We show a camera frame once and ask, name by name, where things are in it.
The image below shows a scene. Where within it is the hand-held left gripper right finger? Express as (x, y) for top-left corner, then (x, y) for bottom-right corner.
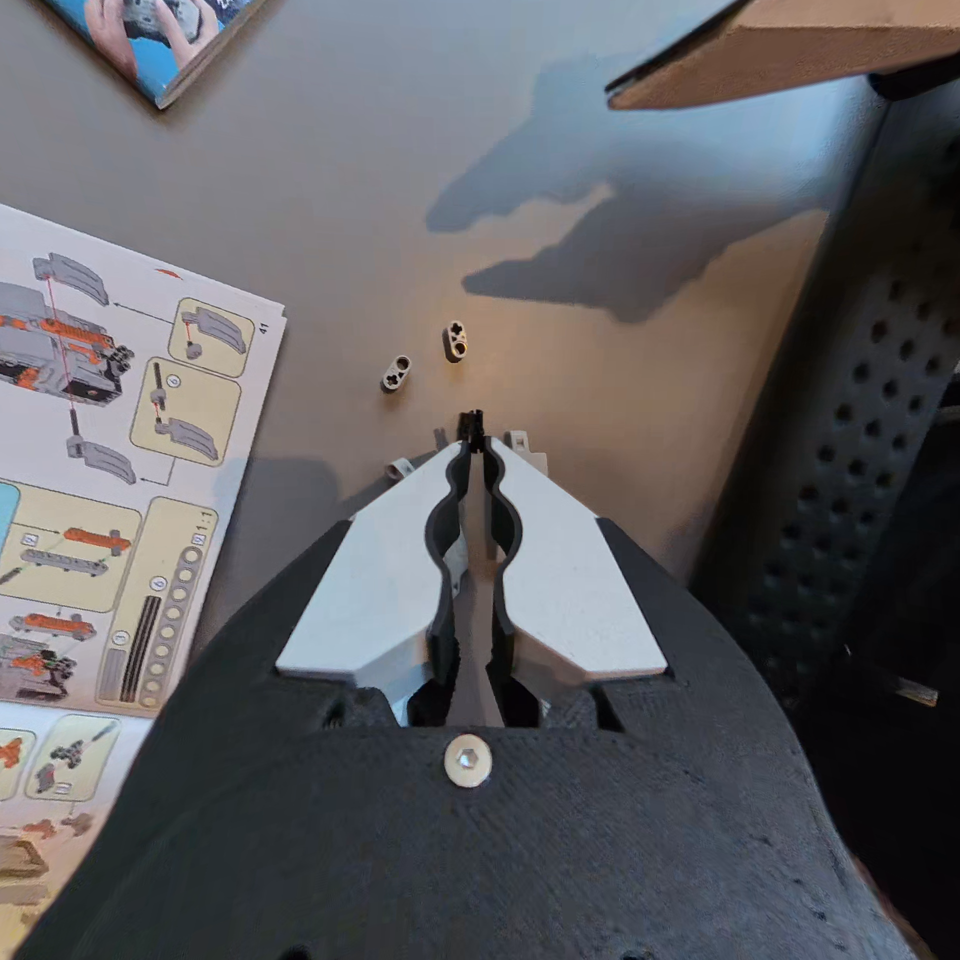
(480, 436), (669, 727)

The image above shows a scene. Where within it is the blue cover instruction manual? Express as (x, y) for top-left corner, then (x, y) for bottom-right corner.
(41, 0), (269, 112)

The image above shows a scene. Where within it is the building instruction booklet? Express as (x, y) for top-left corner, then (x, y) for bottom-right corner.
(0, 202), (288, 960)

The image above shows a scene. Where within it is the brown flat board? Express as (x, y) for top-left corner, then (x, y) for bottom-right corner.
(604, 0), (960, 114)

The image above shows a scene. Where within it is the light grey bracket piece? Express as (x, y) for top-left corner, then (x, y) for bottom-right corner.
(384, 429), (550, 597)

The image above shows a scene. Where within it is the white desk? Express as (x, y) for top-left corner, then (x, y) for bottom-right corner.
(0, 0), (894, 665)

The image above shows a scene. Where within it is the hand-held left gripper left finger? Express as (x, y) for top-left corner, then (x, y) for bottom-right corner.
(274, 438), (474, 727)

